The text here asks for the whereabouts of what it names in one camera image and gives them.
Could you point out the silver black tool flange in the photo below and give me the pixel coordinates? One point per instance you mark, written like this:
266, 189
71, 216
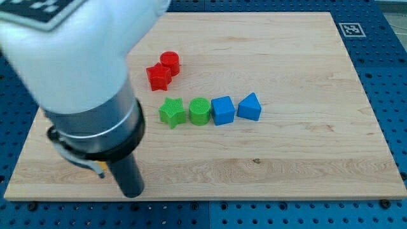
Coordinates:
110, 131

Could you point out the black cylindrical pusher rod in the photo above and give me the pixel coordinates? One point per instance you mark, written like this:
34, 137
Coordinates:
127, 175

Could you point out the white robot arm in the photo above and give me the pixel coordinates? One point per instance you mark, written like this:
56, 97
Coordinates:
72, 58

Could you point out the yellow block behind rod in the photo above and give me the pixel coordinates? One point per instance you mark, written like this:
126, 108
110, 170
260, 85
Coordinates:
103, 165

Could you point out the green star block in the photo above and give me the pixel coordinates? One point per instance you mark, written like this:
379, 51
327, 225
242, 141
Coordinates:
172, 112

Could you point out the red star block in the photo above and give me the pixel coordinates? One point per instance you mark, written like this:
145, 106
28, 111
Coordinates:
159, 77

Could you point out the green cylinder block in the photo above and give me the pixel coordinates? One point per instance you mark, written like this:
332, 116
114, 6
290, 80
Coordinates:
199, 109

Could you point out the red cylinder block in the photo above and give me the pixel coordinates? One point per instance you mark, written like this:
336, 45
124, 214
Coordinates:
171, 60

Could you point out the blue cube block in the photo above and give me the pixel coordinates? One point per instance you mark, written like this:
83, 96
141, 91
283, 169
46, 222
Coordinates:
223, 110

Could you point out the wooden board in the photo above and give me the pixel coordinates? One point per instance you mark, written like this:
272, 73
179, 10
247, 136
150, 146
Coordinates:
317, 137

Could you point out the blue triangular prism block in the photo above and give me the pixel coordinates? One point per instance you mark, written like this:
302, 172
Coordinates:
250, 107

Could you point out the white fiducial marker tag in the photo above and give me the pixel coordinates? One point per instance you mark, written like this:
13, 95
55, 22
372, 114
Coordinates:
352, 30

